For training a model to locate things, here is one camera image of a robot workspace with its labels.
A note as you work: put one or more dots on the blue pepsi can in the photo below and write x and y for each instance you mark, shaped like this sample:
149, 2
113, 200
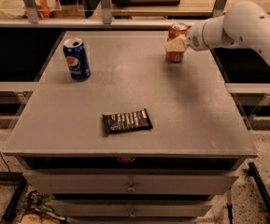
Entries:
76, 59

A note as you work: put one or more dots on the drawer with knob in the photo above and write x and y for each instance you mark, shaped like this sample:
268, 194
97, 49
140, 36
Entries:
130, 208
186, 183

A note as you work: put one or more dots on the orange coke can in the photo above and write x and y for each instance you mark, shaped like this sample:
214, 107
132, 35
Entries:
176, 43

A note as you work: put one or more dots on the black snack bar wrapper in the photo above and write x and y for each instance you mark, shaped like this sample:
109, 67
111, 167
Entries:
127, 122

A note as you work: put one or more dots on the upper drawer with knob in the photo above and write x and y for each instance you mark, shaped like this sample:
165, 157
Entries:
186, 183

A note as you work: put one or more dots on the snack bags on floor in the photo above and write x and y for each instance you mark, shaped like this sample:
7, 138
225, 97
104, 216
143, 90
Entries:
38, 210

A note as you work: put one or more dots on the red object inside cabinet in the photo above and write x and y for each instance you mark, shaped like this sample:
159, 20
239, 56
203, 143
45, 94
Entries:
126, 160

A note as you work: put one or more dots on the lower drawer with knob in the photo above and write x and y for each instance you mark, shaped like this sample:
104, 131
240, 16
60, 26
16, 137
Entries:
130, 208

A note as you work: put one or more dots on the white orange bag behind glass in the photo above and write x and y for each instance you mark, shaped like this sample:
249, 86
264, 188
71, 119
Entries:
15, 9

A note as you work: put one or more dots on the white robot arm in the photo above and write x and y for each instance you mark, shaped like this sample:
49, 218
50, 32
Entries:
245, 25

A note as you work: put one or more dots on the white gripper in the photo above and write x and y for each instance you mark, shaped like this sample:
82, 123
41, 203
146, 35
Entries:
196, 38

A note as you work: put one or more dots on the grey drawer cabinet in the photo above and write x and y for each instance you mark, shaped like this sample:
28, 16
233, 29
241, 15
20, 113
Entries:
141, 141

